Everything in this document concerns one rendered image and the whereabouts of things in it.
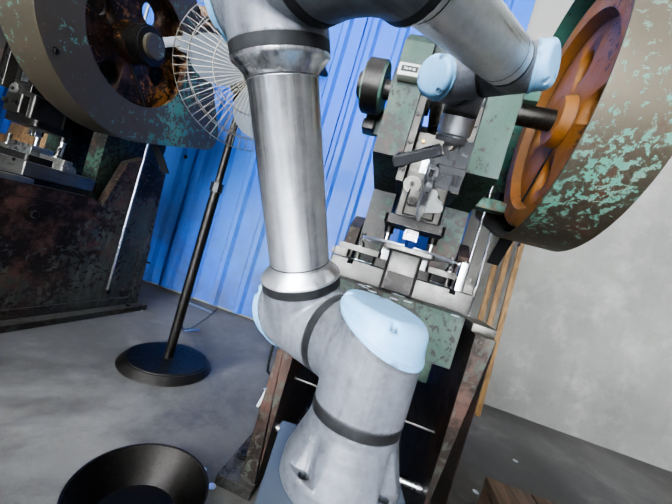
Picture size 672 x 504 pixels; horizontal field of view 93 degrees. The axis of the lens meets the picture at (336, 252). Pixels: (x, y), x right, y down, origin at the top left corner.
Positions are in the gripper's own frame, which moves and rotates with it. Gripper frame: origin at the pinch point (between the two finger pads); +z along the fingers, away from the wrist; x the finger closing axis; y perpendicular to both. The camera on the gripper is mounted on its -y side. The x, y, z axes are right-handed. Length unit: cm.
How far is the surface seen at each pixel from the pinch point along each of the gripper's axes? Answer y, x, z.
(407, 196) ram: -2.9, 21.4, 0.8
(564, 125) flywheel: 37, 37, -29
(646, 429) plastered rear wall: 179, 95, 120
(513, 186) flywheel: 38, 61, -5
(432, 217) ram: 6.3, 19.0, 4.7
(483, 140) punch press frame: 14.2, 28.0, -19.9
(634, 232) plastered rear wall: 142, 145, 16
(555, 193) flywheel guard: 31.6, 8.6, -12.1
